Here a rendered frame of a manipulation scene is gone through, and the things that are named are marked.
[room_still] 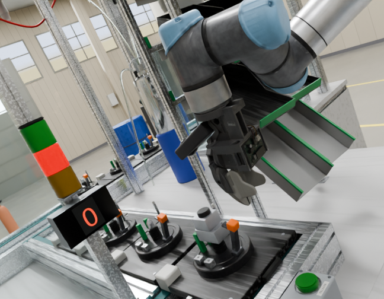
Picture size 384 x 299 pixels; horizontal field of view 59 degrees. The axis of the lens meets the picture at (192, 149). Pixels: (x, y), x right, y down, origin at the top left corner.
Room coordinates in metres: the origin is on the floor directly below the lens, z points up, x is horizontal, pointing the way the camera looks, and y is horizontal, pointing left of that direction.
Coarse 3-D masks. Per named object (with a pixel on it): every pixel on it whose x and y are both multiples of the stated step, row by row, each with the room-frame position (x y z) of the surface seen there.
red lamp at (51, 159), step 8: (56, 144) 0.66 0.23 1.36; (40, 152) 0.65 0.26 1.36; (48, 152) 0.65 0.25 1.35; (56, 152) 0.66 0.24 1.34; (40, 160) 0.65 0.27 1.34; (48, 160) 0.65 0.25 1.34; (56, 160) 0.65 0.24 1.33; (64, 160) 0.66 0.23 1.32; (48, 168) 0.65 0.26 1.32; (56, 168) 0.65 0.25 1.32
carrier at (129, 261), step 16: (160, 224) 1.02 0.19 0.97; (176, 224) 0.92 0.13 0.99; (192, 224) 0.92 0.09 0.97; (144, 240) 0.91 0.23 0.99; (160, 240) 0.87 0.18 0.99; (176, 240) 0.85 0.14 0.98; (192, 240) 0.83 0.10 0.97; (128, 256) 0.90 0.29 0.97; (144, 256) 0.84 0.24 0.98; (160, 256) 0.82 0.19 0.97; (176, 256) 0.79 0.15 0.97; (128, 272) 0.82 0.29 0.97; (144, 272) 0.78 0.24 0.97
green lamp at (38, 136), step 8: (24, 128) 0.65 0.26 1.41; (32, 128) 0.65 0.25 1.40; (40, 128) 0.65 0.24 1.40; (48, 128) 0.67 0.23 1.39; (24, 136) 0.65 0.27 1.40; (32, 136) 0.65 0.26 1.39; (40, 136) 0.65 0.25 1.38; (48, 136) 0.66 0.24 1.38; (32, 144) 0.65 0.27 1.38; (40, 144) 0.65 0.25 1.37; (48, 144) 0.65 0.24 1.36; (32, 152) 0.66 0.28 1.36
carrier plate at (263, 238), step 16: (240, 224) 0.80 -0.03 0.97; (256, 240) 0.70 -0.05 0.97; (272, 240) 0.67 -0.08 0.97; (288, 240) 0.65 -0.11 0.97; (192, 256) 0.76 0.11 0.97; (256, 256) 0.64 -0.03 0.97; (272, 256) 0.62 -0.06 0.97; (192, 272) 0.69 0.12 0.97; (240, 272) 0.62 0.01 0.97; (256, 272) 0.60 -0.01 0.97; (176, 288) 0.66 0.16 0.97; (192, 288) 0.64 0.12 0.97; (208, 288) 0.61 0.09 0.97; (224, 288) 0.59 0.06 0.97; (240, 288) 0.57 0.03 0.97; (256, 288) 0.57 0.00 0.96
